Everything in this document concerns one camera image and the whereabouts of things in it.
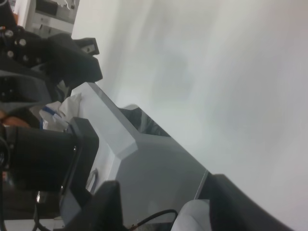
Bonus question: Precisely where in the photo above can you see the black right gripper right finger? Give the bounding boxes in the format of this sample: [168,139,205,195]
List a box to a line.
[209,174,291,231]

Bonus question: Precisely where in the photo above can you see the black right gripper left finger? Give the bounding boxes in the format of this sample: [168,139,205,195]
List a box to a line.
[62,181,120,231]

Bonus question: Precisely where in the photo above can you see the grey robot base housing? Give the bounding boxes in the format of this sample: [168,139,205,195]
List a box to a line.
[71,83,206,226]

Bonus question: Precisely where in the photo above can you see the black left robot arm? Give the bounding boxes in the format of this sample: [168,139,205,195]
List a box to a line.
[0,0,125,231]

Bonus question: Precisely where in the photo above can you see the white cloth with blue stripe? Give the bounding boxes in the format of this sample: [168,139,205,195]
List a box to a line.
[39,93,81,132]

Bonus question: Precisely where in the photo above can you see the grey shelf unit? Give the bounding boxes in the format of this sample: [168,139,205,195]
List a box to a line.
[14,0,80,38]

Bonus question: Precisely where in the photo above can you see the black cable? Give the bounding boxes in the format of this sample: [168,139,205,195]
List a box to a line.
[125,208,180,231]

